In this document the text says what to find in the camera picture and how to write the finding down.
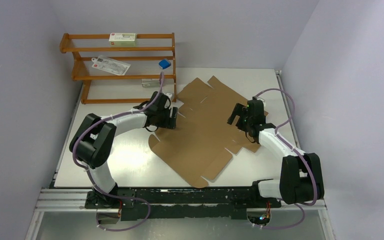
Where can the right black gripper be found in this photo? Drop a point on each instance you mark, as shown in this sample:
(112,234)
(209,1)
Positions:
(240,110)

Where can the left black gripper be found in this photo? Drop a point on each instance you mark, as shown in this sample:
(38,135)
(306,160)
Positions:
(169,122)

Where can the brown cardboard box sheet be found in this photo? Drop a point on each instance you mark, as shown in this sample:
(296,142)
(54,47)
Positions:
(202,143)

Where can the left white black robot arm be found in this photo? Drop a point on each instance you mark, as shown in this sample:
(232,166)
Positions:
(92,143)

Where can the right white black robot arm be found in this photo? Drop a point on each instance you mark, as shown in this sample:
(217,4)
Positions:
(301,179)

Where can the small white box lower shelf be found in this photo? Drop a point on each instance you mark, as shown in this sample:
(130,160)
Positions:
(151,82)

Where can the small blue box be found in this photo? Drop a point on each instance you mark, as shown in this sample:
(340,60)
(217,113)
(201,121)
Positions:
(164,64)

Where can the white green box top shelf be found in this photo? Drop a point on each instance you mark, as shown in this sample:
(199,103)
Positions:
(122,39)

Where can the orange wooden shelf rack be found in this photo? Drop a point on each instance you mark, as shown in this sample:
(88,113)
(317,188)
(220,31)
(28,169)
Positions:
(99,87)

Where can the clear plastic package red label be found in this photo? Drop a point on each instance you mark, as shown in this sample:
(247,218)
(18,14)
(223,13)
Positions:
(110,65)

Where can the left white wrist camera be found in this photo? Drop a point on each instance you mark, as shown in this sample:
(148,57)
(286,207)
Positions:
(169,95)

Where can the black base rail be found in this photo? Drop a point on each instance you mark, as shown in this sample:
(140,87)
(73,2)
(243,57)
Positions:
(181,202)

